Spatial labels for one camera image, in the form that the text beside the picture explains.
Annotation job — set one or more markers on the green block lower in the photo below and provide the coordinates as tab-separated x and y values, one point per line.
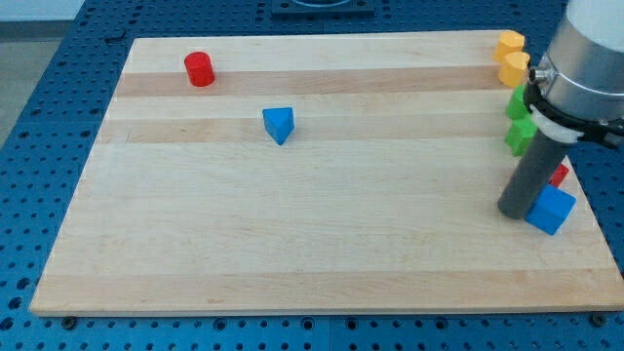
520	135

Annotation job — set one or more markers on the yellow block upper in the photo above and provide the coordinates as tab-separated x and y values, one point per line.
509	41

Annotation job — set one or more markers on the wooden board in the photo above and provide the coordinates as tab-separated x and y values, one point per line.
381	201

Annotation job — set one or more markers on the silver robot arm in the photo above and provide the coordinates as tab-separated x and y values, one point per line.
575	93

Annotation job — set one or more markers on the red cylinder block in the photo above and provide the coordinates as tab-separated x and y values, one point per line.
199	69

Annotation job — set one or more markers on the yellow heart block lower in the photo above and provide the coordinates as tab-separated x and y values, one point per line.
513	67

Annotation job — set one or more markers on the green block upper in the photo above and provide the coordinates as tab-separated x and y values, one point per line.
516	108

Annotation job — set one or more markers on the blue cube block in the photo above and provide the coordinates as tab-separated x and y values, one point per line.
551	209

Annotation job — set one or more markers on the red block small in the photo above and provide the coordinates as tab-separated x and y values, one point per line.
559	175

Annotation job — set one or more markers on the green block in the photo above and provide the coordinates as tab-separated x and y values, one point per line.
520	135
516	108

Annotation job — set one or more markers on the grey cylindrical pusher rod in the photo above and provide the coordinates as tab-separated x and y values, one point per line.
539	162

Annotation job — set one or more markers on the blue triangle block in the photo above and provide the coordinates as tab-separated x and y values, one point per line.
278	123

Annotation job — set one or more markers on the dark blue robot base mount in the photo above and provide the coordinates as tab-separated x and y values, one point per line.
323	8

